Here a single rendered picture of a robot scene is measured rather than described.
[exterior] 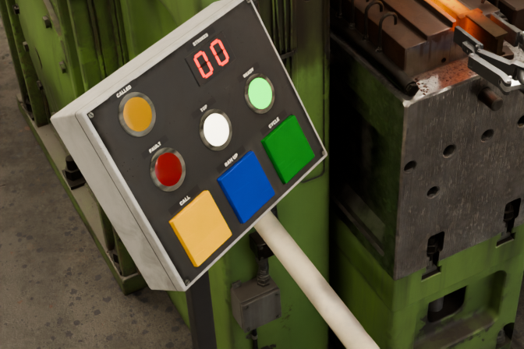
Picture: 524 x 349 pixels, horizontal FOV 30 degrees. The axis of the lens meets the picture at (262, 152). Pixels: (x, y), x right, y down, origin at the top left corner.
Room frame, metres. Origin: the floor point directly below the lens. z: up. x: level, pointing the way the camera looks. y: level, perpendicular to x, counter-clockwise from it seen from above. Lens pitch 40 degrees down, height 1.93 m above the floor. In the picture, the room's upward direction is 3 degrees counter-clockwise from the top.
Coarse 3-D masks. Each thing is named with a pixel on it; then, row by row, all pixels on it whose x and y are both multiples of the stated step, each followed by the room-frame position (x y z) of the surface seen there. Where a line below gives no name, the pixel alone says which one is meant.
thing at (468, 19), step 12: (432, 0) 1.50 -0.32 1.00; (444, 0) 1.48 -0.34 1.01; (456, 0) 1.48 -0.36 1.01; (456, 12) 1.44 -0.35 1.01; (468, 12) 1.43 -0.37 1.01; (480, 12) 1.42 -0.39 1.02; (456, 24) 1.42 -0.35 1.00; (468, 24) 1.41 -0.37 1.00; (480, 24) 1.38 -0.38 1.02; (492, 24) 1.38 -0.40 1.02; (480, 36) 1.38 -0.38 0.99; (492, 36) 1.35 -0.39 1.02; (504, 36) 1.35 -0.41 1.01; (492, 48) 1.35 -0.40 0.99
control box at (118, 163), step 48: (240, 0) 1.21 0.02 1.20; (192, 48) 1.11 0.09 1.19; (240, 48) 1.16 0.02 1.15; (96, 96) 1.01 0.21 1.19; (144, 96) 1.02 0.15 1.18; (192, 96) 1.06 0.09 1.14; (240, 96) 1.11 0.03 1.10; (288, 96) 1.15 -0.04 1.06; (96, 144) 0.95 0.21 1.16; (144, 144) 0.98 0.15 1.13; (192, 144) 1.02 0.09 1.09; (240, 144) 1.06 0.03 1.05; (96, 192) 0.96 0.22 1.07; (144, 192) 0.93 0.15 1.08; (192, 192) 0.97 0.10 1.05; (288, 192) 1.05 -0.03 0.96; (144, 240) 0.91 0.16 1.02
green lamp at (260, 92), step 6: (258, 78) 1.14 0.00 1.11; (252, 84) 1.13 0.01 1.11; (258, 84) 1.13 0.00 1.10; (264, 84) 1.14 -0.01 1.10; (252, 90) 1.12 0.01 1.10; (258, 90) 1.13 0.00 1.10; (264, 90) 1.13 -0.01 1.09; (270, 90) 1.14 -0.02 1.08; (252, 96) 1.11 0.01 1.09; (258, 96) 1.12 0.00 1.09; (264, 96) 1.13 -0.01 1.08; (270, 96) 1.13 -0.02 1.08; (252, 102) 1.11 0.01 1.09; (258, 102) 1.11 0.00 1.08; (264, 102) 1.12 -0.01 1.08
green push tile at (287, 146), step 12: (288, 120) 1.12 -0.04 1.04; (276, 132) 1.10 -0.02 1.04; (288, 132) 1.11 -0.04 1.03; (300, 132) 1.12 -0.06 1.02; (264, 144) 1.08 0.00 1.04; (276, 144) 1.08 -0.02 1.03; (288, 144) 1.10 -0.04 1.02; (300, 144) 1.11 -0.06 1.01; (276, 156) 1.07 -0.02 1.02; (288, 156) 1.08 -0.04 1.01; (300, 156) 1.10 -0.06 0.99; (312, 156) 1.11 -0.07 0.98; (276, 168) 1.06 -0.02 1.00; (288, 168) 1.07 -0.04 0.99; (300, 168) 1.08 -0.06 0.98; (288, 180) 1.06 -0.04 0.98
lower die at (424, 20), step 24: (336, 0) 1.58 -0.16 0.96; (360, 0) 1.54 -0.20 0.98; (384, 0) 1.52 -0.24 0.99; (408, 0) 1.51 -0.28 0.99; (480, 0) 1.50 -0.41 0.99; (360, 24) 1.50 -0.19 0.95; (384, 24) 1.46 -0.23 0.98; (408, 24) 1.45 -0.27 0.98; (432, 24) 1.43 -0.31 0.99; (384, 48) 1.43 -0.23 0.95; (408, 48) 1.38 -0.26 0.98; (432, 48) 1.40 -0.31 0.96; (456, 48) 1.43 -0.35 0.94; (408, 72) 1.38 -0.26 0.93
